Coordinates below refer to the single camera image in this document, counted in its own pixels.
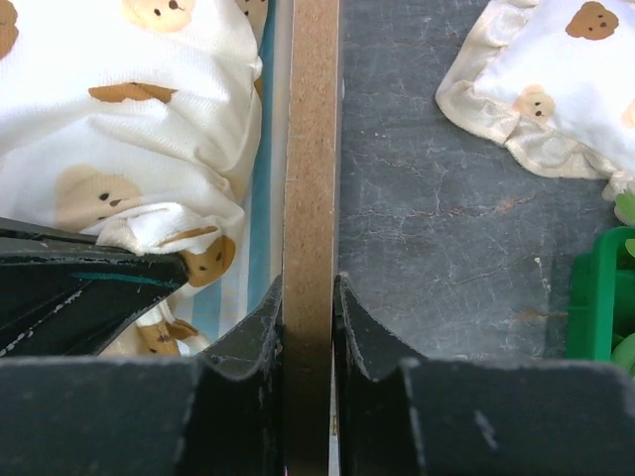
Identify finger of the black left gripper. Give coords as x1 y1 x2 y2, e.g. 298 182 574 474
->
1 219 188 356

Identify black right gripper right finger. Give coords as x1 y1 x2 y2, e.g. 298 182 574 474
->
333 276 634 475

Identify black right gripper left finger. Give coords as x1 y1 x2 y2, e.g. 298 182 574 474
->
1 281 284 475

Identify bear print cream quilt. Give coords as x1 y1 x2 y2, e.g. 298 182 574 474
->
1 1 269 355

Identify wooden pet bed frame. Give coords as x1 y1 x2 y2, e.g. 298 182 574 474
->
283 1 341 475

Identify blue white striped mattress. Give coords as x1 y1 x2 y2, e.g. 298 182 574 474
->
191 1 293 342

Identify green plastic basket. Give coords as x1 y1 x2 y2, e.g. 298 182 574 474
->
566 226 634 362

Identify green leafy vegetables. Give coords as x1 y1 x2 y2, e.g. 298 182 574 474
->
611 191 634 380

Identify bear print small pillow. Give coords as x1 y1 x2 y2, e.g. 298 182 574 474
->
436 1 634 200

